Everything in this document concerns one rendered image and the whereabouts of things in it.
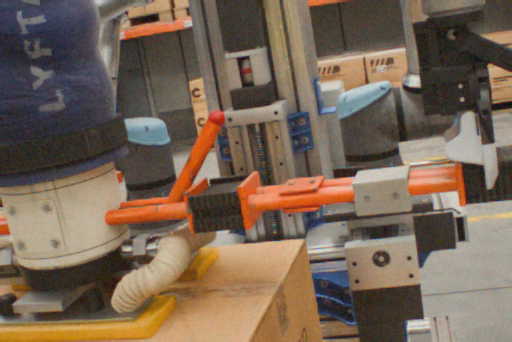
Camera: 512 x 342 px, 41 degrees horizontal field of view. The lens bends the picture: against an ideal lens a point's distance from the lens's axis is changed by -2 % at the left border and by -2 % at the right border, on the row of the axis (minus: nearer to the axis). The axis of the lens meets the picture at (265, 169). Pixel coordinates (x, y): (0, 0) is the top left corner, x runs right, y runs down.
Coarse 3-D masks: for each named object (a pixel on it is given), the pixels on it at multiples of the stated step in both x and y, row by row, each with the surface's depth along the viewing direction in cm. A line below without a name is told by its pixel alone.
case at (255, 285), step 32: (224, 256) 114; (256, 256) 111; (288, 256) 108; (0, 288) 117; (192, 288) 102; (224, 288) 100; (256, 288) 98; (288, 288) 102; (192, 320) 90; (224, 320) 89; (256, 320) 87; (288, 320) 100
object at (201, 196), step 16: (240, 176) 99; (256, 176) 96; (192, 192) 94; (208, 192) 95; (224, 192) 90; (240, 192) 90; (192, 208) 92; (208, 208) 92; (224, 208) 91; (240, 208) 91; (192, 224) 93; (208, 224) 92; (224, 224) 91; (240, 224) 90
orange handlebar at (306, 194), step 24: (432, 168) 90; (264, 192) 95; (288, 192) 90; (312, 192) 89; (336, 192) 88; (432, 192) 85; (0, 216) 107; (120, 216) 97; (144, 216) 96; (168, 216) 95
